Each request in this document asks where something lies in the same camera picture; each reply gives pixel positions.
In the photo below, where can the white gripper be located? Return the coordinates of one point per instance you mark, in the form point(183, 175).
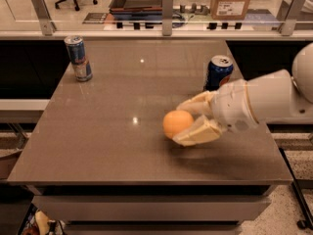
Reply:
point(231, 106)

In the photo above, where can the orange fruit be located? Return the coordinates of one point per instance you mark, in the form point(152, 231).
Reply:
point(175, 122)

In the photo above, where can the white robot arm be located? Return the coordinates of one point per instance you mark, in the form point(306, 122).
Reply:
point(281, 96)

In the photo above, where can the blue pepsi can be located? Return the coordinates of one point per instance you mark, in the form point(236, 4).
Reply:
point(219, 70)

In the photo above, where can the red bull can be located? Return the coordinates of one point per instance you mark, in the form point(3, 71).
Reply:
point(78, 58)

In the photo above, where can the cardboard box with label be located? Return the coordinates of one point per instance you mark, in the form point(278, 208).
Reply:
point(228, 9)

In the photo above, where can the middle metal glass bracket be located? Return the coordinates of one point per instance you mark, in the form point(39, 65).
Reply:
point(167, 11)

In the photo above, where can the metal glass bracket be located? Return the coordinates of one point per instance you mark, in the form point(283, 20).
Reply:
point(167, 11)
point(290, 23)
point(47, 26)

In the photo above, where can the right metal glass bracket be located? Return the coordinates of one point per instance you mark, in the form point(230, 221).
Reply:
point(290, 23)

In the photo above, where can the left metal glass bracket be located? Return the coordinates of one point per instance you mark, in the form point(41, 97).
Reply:
point(47, 26)

